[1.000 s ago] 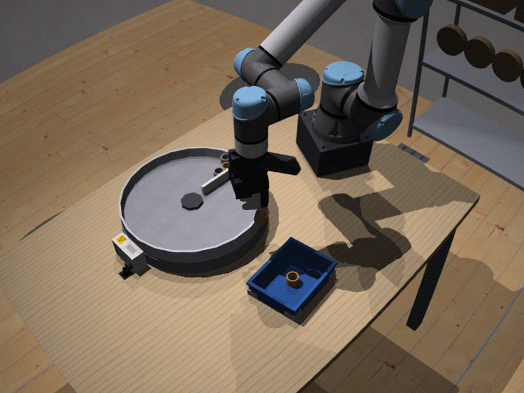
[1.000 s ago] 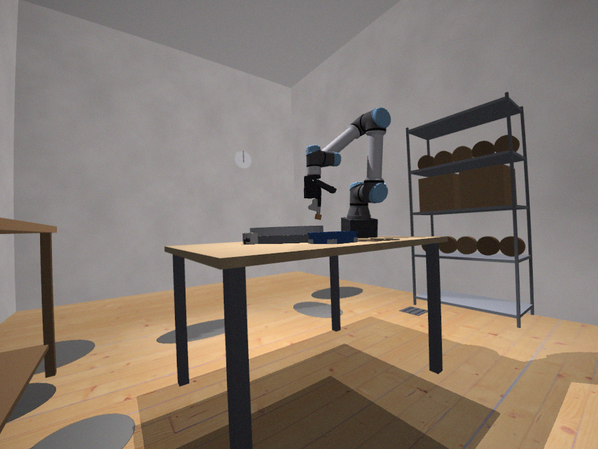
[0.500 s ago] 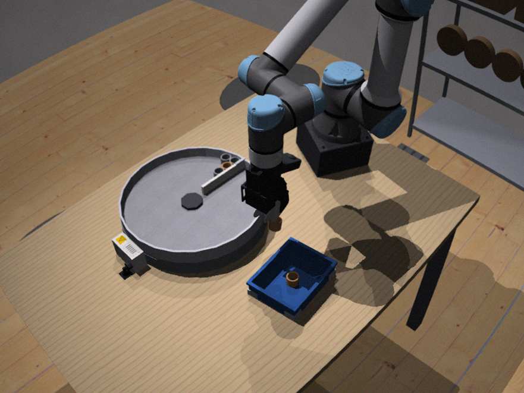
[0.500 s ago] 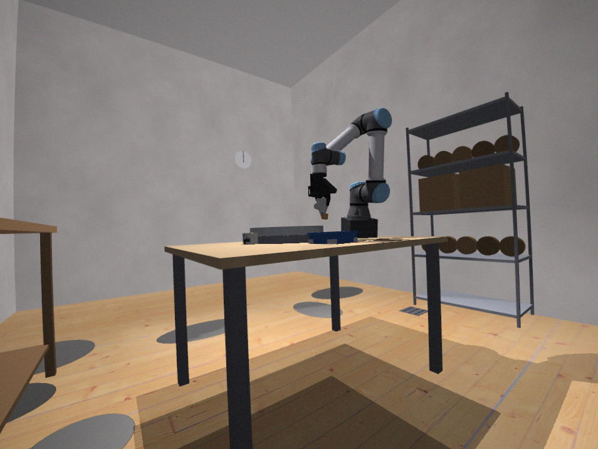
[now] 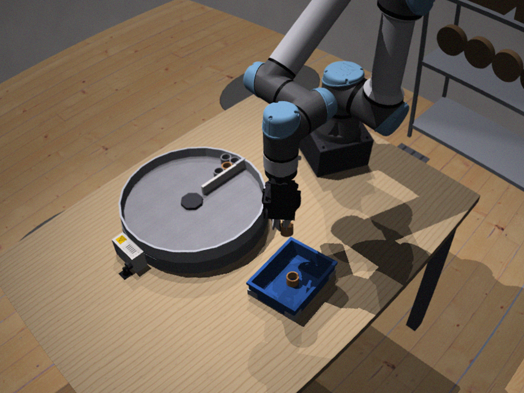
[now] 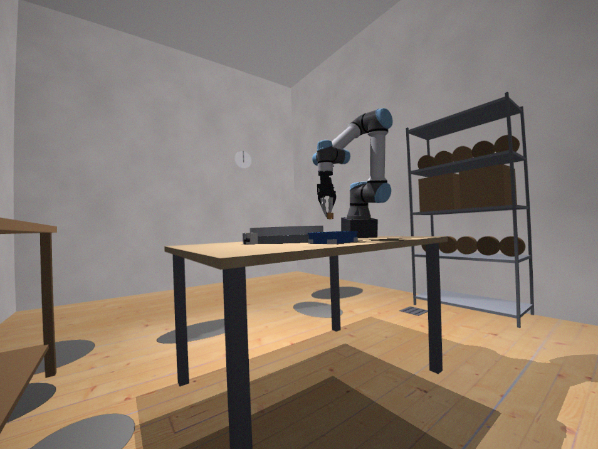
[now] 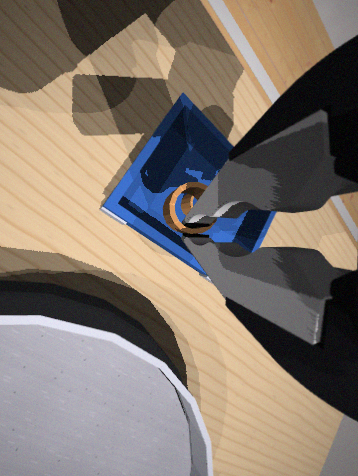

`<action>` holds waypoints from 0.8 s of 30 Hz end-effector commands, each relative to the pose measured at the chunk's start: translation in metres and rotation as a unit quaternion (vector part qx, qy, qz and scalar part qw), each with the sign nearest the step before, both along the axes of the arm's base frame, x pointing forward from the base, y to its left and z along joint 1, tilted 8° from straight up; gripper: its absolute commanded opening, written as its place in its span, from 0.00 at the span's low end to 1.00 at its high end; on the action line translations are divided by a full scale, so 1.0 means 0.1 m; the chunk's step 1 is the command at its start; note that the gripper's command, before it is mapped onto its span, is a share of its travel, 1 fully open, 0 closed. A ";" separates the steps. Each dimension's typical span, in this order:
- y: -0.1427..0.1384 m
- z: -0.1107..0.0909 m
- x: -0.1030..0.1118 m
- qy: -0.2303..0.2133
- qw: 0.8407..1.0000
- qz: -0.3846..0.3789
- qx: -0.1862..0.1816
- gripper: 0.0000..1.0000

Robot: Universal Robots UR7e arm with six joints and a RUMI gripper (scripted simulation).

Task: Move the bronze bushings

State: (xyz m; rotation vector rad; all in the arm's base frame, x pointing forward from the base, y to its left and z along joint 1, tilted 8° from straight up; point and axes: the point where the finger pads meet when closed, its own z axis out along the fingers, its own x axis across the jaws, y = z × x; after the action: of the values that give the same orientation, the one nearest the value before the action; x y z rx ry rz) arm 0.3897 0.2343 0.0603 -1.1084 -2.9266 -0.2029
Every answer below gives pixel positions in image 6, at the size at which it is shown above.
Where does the blue open-top crate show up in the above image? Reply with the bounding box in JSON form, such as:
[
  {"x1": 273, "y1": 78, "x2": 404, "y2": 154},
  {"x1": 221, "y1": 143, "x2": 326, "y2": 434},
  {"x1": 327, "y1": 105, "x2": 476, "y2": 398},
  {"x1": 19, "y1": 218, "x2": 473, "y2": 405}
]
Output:
[{"x1": 308, "y1": 231, "x2": 358, "y2": 244}]

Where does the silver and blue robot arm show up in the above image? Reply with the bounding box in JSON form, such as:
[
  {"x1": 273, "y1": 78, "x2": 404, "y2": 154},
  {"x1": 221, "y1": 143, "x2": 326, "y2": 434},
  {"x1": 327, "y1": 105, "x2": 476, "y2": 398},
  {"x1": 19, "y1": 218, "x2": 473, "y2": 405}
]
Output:
[{"x1": 312, "y1": 108, "x2": 393, "y2": 219}]

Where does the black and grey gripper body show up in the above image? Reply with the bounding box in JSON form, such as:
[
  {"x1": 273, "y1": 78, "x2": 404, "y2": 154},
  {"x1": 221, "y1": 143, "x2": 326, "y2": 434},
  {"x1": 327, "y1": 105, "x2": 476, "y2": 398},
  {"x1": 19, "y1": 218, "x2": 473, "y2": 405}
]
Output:
[{"x1": 317, "y1": 171, "x2": 334, "y2": 197}]

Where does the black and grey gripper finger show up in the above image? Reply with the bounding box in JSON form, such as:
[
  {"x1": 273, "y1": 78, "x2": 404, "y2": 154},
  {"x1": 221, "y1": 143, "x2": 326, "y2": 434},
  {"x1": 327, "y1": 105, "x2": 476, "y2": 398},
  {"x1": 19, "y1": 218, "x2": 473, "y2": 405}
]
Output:
[
  {"x1": 318, "y1": 195, "x2": 327, "y2": 218},
  {"x1": 328, "y1": 191, "x2": 336, "y2": 213}
]

